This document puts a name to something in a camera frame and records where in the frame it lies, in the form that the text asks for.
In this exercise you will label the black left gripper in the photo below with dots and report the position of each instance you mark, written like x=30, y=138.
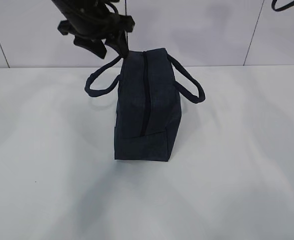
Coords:
x=89, y=32

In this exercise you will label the navy blue lunch bag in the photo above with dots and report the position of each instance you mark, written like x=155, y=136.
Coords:
x=148, y=110

